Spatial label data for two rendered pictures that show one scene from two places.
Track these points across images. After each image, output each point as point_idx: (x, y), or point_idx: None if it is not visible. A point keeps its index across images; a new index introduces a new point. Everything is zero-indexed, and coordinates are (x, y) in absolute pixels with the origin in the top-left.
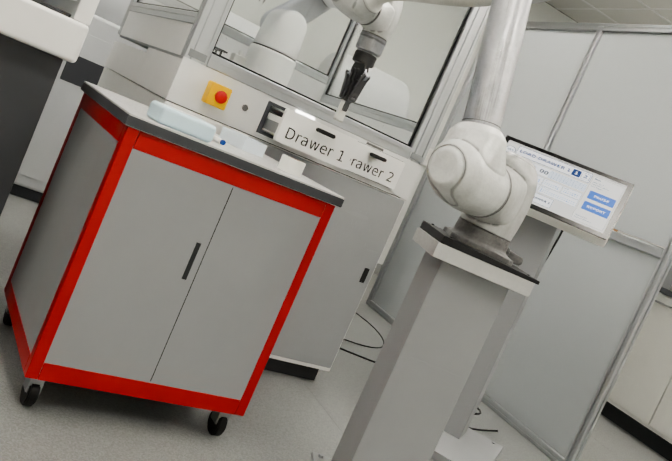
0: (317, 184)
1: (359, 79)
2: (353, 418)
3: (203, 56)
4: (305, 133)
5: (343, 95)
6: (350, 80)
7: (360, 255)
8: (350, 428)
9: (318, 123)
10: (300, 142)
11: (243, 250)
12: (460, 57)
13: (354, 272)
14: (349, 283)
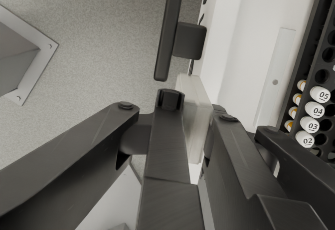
0: None
1: (14, 195)
2: (7, 46)
3: None
4: None
5: (221, 124)
6: (247, 203)
7: (209, 224)
8: (6, 42)
9: (212, 15)
10: None
11: None
12: None
13: (205, 209)
14: (204, 198)
